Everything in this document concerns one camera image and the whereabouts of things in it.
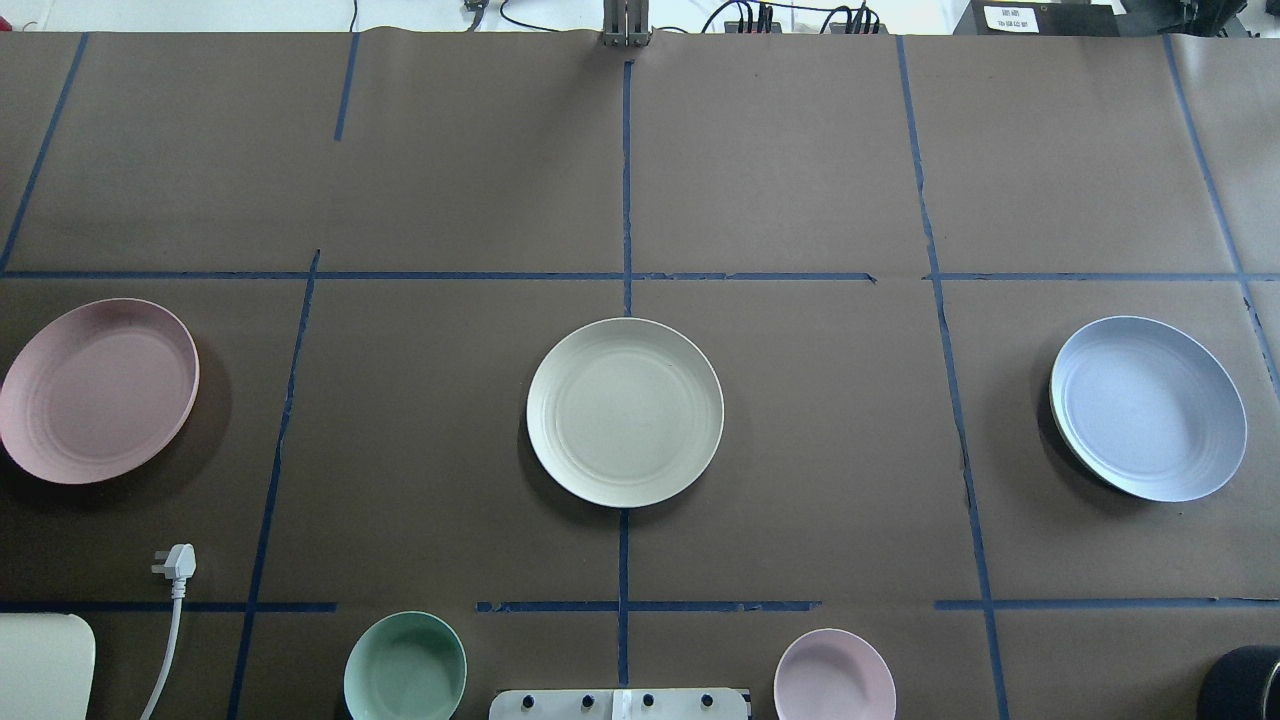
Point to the pink plate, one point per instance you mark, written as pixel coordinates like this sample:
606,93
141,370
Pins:
99,391

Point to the cream plate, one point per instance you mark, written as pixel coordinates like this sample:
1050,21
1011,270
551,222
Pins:
625,412

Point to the dark blue saucepan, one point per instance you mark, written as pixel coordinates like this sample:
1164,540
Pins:
1242,684

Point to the blue plate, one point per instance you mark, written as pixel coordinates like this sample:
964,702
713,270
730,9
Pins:
1148,409

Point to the cream toaster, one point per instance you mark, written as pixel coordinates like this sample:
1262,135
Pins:
47,663

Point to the metal camera mount clamp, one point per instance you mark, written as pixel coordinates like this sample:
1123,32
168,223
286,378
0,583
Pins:
626,23

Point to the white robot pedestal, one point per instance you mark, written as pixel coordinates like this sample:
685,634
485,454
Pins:
623,703

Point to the green bowl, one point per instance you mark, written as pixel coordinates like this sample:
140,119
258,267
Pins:
408,665

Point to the pink bowl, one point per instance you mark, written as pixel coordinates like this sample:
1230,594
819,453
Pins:
833,674

